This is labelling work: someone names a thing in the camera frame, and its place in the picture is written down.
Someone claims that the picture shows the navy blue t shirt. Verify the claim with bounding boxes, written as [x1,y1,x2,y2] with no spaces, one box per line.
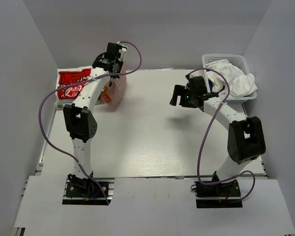
[208,80,225,96]

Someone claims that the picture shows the pink t shirt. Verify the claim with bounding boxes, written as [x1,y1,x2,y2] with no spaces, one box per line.
[96,75,127,110]

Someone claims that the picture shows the white t shirt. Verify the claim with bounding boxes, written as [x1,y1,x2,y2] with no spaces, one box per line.
[206,59,257,98]

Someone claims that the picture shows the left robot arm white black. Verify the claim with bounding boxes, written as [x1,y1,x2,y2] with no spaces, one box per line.
[63,42,127,179]

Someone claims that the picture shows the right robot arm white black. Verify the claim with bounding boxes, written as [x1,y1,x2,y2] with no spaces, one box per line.
[170,76,266,196]

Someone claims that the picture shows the red coca cola shirt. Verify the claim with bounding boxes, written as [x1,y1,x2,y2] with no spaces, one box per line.
[56,65,93,101]

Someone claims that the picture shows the folded cartoon print shirt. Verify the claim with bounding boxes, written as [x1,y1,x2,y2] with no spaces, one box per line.
[55,66,108,108]

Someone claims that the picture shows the white plastic basket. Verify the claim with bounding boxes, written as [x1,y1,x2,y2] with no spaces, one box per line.
[202,54,257,104]

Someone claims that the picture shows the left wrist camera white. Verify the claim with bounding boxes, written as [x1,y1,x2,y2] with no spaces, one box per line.
[117,41,128,62]

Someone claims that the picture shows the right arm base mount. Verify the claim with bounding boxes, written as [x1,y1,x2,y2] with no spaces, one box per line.
[190,180,243,209]

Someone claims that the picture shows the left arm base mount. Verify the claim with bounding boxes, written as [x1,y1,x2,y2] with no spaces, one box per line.
[62,174,115,206]

